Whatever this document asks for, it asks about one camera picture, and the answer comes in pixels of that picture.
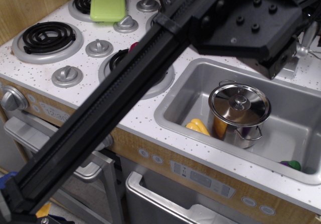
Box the silver faucet lever handle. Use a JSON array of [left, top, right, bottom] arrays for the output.
[[293, 21, 320, 59]]

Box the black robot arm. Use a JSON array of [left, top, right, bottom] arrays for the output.
[[1, 0, 320, 223]]

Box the yellow toy banana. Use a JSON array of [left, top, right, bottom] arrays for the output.
[[185, 119, 210, 136]]

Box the front right black burner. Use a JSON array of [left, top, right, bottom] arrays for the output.
[[97, 48, 175, 100]]

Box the silver front oven knob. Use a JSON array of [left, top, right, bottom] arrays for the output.
[[95, 134, 114, 151]]

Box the silver oven knob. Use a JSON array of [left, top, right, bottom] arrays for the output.
[[95, 134, 114, 151], [1, 85, 29, 111]]

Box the red toy strawberry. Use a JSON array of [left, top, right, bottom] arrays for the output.
[[128, 42, 138, 53]]

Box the steel pot with lid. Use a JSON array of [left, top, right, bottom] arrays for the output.
[[208, 80, 271, 149]]

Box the silver stovetop knob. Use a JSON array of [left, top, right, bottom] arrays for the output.
[[136, 0, 160, 13], [113, 15, 138, 34], [85, 39, 113, 58], [51, 65, 83, 88]]

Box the silver stovetop knob front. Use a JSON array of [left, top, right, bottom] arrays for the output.
[[51, 65, 83, 88]]

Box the silver dishwasher door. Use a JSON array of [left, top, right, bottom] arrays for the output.
[[125, 171, 257, 223]]

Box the silver stovetop knob rear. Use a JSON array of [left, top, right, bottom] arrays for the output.
[[136, 0, 160, 13]]

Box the green toy cutting board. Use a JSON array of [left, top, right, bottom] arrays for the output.
[[90, 0, 126, 22]]

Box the silver oven door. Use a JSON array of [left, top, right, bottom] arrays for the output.
[[4, 117, 124, 223]]

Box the rear left black burner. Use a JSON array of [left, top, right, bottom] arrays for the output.
[[68, 0, 93, 23]]

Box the silver toy faucet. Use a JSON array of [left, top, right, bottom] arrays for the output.
[[238, 22, 298, 79]]

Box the front left black burner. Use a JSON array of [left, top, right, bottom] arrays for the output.
[[12, 22, 84, 64]]

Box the grey toy sink basin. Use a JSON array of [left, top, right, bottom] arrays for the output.
[[154, 58, 320, 185]]

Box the green purple toy eggplant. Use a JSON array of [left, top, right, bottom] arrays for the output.
[[279, 160, 301, 171]]

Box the silver left oven knob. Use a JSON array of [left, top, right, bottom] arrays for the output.
[[1, 85, 29, 111]]

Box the yellow cloth on floor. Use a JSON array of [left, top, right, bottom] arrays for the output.
[[36, 202, 51, 218]]

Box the blue object on floor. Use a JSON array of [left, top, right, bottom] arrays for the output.
[[1, 171, 17, 191]]

